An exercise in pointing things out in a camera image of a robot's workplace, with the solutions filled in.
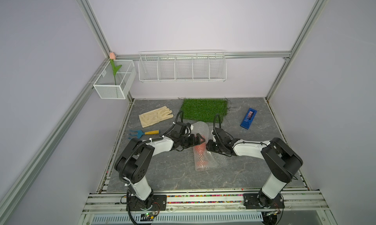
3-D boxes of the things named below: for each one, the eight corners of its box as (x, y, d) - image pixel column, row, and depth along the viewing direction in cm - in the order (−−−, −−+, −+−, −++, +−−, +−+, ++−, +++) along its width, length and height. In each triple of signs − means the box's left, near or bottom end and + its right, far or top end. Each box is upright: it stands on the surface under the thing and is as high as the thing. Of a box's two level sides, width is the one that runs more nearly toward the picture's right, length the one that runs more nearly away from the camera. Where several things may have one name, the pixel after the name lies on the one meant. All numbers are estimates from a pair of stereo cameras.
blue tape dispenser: (239, 125, 107) (242, 119, 101) (246, 113, 114) (248, 106, 108) (248, 129, 104) (251, 123, 98) (254, 116, 112) (257, 110, 106)
